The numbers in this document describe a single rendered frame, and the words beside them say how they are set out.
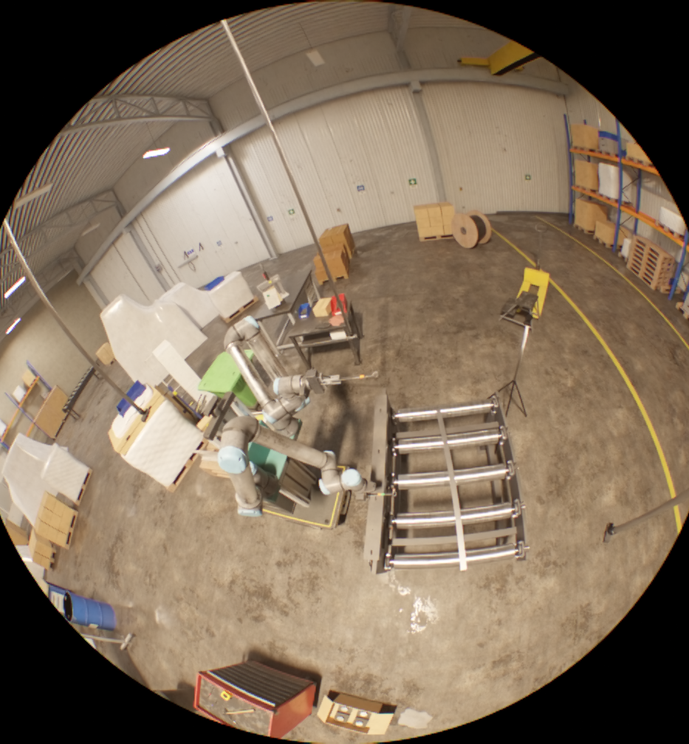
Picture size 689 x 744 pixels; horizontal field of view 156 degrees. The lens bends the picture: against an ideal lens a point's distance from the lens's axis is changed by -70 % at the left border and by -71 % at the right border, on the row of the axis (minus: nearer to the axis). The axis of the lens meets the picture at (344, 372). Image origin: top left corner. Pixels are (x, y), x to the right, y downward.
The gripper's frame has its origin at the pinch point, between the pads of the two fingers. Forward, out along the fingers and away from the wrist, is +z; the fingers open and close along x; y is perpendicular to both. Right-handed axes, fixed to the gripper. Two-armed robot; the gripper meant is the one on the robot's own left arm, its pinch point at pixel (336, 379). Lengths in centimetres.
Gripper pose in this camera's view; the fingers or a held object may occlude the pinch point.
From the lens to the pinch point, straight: 121.2
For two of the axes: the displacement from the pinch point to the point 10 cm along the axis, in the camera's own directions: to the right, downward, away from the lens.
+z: 9.5, -1.2, -2.9
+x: 2.9, 6.7, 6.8
